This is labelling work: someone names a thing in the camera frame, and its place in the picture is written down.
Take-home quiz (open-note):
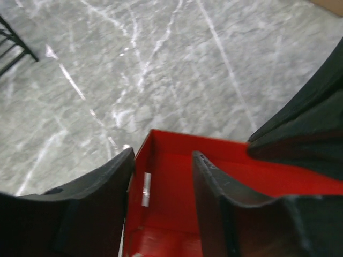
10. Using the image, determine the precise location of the black wire rack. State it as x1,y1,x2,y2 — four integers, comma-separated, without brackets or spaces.
1,17,39,77

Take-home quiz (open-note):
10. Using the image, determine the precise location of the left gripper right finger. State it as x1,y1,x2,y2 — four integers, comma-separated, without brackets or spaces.
192,151,342,256

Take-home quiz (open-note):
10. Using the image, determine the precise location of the brown cardboard box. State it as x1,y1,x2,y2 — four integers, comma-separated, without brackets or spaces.
311,0,343,16

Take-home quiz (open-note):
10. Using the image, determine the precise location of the red paper box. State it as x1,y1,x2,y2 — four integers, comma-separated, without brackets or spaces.
123,130,342,256

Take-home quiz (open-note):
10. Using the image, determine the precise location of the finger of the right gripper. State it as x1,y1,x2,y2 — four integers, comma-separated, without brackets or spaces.
247,91,342,180
251,41,342,139

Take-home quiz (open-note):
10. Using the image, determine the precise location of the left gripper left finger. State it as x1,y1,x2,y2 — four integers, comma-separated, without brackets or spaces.
1,148,135,256

